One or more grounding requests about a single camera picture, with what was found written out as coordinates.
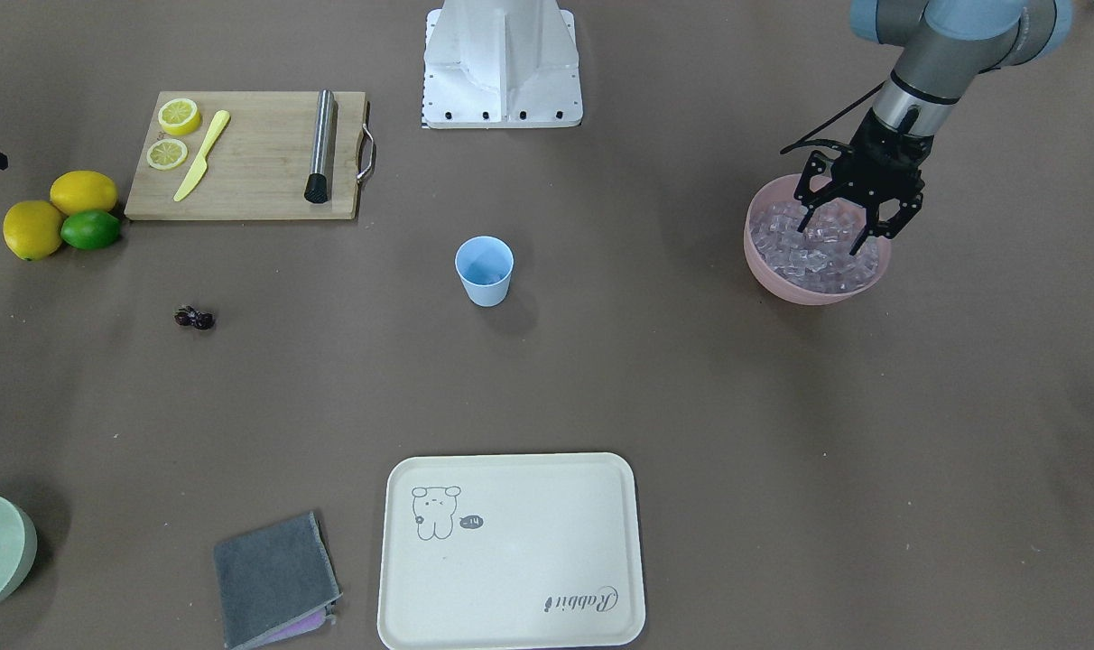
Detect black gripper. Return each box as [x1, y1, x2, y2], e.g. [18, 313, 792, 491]
[792, 108, 927, 255]

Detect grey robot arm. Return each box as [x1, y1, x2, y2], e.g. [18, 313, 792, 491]
[793, 1, 1072, 255]

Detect pile of clear ice cubes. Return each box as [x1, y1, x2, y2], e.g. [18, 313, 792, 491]
[746, 200, 882, 293]

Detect dark red cherries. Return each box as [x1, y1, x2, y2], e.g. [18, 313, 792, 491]
[174, 305, 216, 330]

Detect light blue cup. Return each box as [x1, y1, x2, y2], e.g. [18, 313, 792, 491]
[455, 236, 515, 307]

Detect pink bowl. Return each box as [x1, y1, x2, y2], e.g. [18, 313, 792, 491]
[744, 174, 891, 307]

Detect yellow lemon outer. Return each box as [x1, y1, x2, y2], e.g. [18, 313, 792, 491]
[3, 200, 65, 262]

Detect yellow lemon near board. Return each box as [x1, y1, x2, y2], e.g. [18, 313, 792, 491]
[51, 170, 119, 217]

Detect green lime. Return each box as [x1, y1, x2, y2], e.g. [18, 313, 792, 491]
[60, 209, 123, 249]

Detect lemon half lower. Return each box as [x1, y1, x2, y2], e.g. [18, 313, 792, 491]
[146, 137, 189, 172]

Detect lemon half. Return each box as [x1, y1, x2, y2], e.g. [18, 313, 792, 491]
[156, 97, 203, 136]
[146, 137, 189, 172]

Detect lemon half upper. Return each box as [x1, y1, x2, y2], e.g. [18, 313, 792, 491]
[156, 97, 203, 136]

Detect wooden cutting board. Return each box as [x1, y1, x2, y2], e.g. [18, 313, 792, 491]
[125, 90, 375, 221]

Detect yellow plastic knife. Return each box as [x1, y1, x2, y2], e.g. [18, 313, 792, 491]
[172, 111, 232, 202]

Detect steel muddler black tip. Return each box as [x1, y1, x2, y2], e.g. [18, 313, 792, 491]
[303, 89, 338, 204]

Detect cream rabbit tray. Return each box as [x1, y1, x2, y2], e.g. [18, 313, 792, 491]
[377, 452, 645, 649]

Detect grey folded cloth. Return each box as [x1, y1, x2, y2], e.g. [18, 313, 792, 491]
[212, 510, 342, 649]

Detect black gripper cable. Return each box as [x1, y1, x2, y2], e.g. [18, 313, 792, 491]
[779, 81, 886, 156]

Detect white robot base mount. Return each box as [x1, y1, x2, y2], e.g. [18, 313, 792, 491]
[421, 1, 584, 129]

